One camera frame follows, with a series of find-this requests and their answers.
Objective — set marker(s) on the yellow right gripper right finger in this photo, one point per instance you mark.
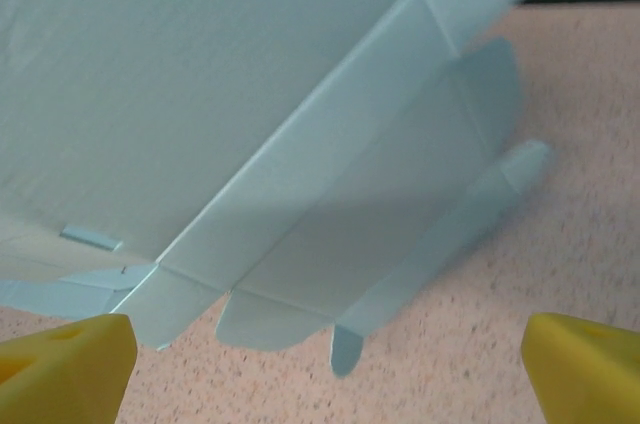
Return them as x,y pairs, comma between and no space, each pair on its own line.
585,374

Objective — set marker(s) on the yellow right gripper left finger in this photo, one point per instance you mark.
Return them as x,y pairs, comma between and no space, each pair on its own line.
60,374

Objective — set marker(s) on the light blue paper box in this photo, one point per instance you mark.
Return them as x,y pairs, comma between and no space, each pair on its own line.
200,94

